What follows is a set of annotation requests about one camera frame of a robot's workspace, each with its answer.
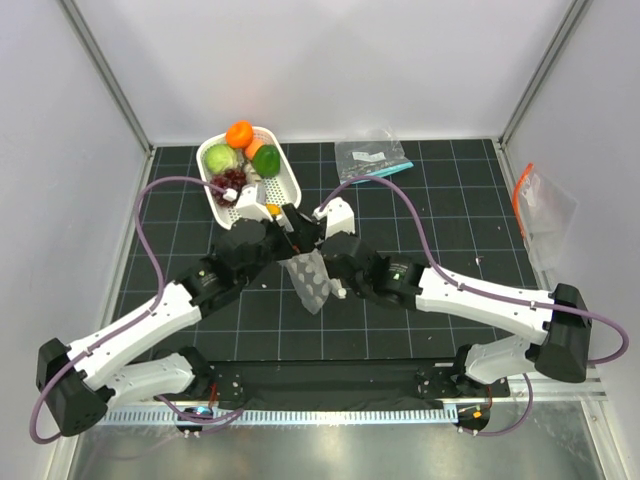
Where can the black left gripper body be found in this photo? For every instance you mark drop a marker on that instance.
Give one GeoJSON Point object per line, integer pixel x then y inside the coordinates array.
{"type": "Point", "coordinates": [276, 246]}

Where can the clear white-dotted zip bag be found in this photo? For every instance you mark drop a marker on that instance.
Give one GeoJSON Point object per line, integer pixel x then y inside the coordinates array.
{"type": "Point", "coordinates": [311, 281]}

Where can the grey toy fish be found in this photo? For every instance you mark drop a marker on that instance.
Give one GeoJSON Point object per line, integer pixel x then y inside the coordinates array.
{"type": "Point", "coordinates": [251, 175]}

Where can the green toy bell pepper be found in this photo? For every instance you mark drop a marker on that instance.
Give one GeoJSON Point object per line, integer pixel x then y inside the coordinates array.
{"type": "Point", "coordinates": [266, 161]}

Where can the yellow green toy mango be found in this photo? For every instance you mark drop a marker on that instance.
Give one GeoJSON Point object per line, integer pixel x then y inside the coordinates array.
{"type": "Point", "coordinates": [274, 210]}

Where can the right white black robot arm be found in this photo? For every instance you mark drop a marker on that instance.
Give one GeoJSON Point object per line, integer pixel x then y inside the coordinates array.
{"type": "Point", "coordinates": [549, 331]}

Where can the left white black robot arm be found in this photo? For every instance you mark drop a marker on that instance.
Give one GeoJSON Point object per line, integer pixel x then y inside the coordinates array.
{"type": "Point", "coordinates": [81, 381]}

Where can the clear blue-zipper bag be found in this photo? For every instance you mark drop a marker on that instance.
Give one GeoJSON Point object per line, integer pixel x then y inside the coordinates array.
{"type": "Point", "coordinates": [376, 153]}

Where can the clear orange-zipper bag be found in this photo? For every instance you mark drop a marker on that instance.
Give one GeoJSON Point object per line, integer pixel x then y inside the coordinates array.
{"type": "Point", "coordinates": [544, 212]}

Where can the white perforated plastic basket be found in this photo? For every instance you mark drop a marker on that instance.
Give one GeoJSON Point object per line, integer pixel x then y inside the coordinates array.
{"type": "Point", "coordinates": [281, 189]}

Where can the dark red toy grapes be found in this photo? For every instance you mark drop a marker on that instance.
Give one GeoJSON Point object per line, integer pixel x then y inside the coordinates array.
{"type": "Point", "coordinates": [228, 186]}

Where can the peach toy fruit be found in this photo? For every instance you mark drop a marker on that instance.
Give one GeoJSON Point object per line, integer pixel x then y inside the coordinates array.
{"type": "Point", "coordinates": [251, 150]}

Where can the green toy cabbage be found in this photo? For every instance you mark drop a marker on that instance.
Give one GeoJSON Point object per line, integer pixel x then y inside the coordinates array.
{"type": "Point", "coordinates": [219, 158]}

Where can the orange toy fruit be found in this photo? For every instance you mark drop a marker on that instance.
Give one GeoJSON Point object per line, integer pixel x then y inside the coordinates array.
{"type": "Point", "coordinates": [239, 135]}

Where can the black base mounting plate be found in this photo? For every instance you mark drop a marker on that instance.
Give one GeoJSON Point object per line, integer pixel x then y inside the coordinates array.
{"type": "Point", "coordinates": [303, 383]}

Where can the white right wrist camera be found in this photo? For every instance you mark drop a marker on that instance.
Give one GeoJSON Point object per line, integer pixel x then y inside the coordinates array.
{"type": "Point", "coordinates": [337, 216]}

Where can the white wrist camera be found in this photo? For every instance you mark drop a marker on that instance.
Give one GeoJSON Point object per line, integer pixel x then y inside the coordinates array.
{"type": "Point", "coordinates": [250, 203]}
{"type": "Point", "coordinates": [337, 216]}

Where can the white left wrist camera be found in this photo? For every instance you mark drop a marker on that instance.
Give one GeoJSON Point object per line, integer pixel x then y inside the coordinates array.
{"type": "Point", "coordinates": [250, 203]}

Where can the aluminium front rail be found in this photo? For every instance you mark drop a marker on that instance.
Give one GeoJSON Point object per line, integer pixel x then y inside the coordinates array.
{"type": "Point", "coordinates": [188, 413]}

